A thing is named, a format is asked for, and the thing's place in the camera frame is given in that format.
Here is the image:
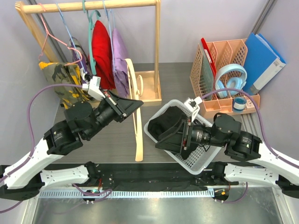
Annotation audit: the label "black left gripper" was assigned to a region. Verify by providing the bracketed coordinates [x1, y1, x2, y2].
[84, 90, 143, 140]

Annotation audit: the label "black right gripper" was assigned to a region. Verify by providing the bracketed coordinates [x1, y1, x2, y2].
[155, 113, 227, 154]

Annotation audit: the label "beige wooden hanger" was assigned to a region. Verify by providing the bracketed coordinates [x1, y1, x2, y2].
[125, 58, 143, 162]

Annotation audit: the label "black trousers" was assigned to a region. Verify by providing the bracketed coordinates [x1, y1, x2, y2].
[147, 106, 187, 141]

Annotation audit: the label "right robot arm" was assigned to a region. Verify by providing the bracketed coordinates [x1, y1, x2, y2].
[156, 113, 299, 198]

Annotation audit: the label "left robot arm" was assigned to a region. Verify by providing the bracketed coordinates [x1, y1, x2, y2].
[0, 91, 143, 201]

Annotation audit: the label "teal plastic hanger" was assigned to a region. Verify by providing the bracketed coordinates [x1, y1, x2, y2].
[82, 0, 101, 76]

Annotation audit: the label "wooden clothes rack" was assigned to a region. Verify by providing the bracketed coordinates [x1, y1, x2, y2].
[15, 0, 162, 106]

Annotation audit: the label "white plastic mesh basket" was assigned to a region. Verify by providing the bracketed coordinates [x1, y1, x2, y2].
[143, 99, 221, 175]

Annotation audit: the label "red garment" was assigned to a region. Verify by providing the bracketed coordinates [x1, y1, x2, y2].
[92, 21, 115, 90]

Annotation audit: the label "blue tape roll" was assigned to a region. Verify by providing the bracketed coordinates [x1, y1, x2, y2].
[232, 97, 247, 113]

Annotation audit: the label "camouflage garment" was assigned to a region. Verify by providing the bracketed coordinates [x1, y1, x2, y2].
[39, 62, 94, 109]

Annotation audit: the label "peach plastic file organizer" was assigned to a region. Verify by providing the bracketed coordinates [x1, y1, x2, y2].
[190, 38, 260, 118]

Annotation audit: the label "small white box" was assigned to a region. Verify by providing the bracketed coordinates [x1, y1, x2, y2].
[245, 99, 256, 110]

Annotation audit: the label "light blue headphones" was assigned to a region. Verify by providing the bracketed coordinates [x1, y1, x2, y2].
[214, 63, 247, 90]

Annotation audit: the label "red folder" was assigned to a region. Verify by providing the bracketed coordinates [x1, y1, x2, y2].
[201, 38, 216, 77]

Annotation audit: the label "blue binder folder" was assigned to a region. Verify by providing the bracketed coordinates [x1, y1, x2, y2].
[243, 33, 286, 95]

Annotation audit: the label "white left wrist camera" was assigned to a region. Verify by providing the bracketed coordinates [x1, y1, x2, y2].
[82, 76, 105, 101]

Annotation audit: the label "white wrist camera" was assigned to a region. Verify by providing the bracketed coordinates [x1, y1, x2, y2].
[82, 76, 105, 101]
[184, 97, 203, 122]

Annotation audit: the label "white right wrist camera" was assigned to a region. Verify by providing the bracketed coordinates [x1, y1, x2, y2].
[184, 97, 203, 122]

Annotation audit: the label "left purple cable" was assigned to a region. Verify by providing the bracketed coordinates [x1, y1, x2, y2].
[0, 84, 113, 213]

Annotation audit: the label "purple cable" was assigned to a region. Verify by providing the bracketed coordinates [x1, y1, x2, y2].
[200, 88, 299, 168]
[0, 84, 113, 213]

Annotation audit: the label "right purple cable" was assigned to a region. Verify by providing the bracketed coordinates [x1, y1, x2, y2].
[200, 88, 299, 168]

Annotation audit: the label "pink wire hanger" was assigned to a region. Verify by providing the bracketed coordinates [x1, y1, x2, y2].
[37, 2, 83, 66]

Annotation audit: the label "light blue wire hanger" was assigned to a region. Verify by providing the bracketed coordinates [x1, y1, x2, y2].
[102, 0, 115, 72]

